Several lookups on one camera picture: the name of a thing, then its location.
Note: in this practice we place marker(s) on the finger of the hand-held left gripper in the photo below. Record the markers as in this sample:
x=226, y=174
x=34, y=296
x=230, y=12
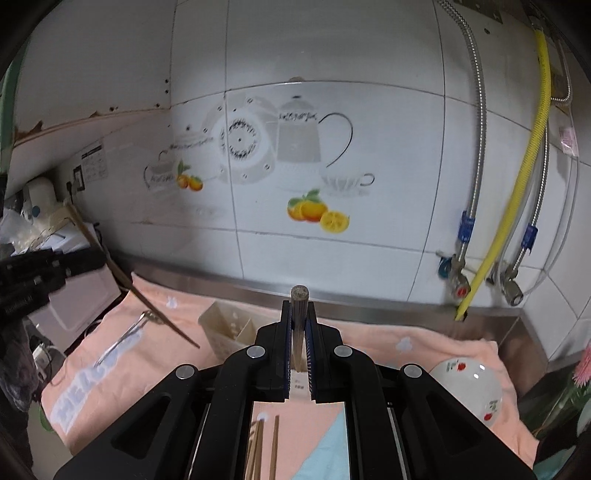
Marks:
x=78, y=263

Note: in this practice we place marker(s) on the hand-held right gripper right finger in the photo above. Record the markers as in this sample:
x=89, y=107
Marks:
x=315, y=355

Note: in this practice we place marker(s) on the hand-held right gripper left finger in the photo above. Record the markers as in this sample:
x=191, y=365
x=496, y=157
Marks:
x=286, y=355

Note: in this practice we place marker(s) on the beige plastic utensil holder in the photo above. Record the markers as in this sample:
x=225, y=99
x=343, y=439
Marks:
x=228, y=330

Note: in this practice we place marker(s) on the white microwave oven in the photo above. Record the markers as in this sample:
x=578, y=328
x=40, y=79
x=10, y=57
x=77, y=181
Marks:
x=78, y=300

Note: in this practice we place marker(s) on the clear plastic bag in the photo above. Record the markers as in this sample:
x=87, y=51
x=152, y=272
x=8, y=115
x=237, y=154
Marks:
x=11, y=230

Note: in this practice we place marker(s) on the peach printed towel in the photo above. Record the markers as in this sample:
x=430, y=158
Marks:
x=369, y=341

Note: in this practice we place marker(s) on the white electric kettle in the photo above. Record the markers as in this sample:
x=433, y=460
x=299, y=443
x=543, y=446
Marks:
x=41, y=198

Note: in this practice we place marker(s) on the metal spoon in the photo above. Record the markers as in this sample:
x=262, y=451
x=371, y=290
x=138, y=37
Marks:
x=121, y=339

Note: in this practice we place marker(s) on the white cherry print plate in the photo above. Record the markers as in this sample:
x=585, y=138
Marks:
x=466, y=392

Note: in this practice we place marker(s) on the metal angle valve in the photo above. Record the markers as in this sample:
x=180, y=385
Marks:
x=510, y=284
x=457, y=277

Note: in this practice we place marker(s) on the pink flower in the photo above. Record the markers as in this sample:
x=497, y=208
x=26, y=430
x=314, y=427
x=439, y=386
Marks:
x=582, y=369

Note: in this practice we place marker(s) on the pink plastic tag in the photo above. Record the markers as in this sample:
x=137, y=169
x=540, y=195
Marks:
x=569, y=141

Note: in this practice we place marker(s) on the wall power socket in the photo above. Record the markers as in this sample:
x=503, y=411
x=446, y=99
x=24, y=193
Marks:
x=78, y=179

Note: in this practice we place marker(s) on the white wall label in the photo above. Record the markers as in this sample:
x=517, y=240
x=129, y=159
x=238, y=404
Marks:
x=94, y=162

